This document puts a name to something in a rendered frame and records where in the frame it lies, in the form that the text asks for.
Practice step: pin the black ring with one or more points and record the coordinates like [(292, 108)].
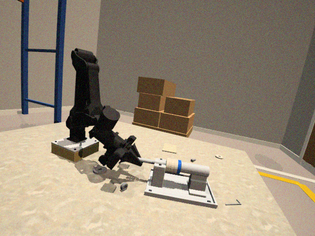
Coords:
[(124, 186)]

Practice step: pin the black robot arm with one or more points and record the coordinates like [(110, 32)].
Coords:
[(88, 110)]

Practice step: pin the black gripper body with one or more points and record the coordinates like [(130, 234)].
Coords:
[(119, 146)]

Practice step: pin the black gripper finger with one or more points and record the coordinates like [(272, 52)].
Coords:
[(131, 158), (135, 150)]

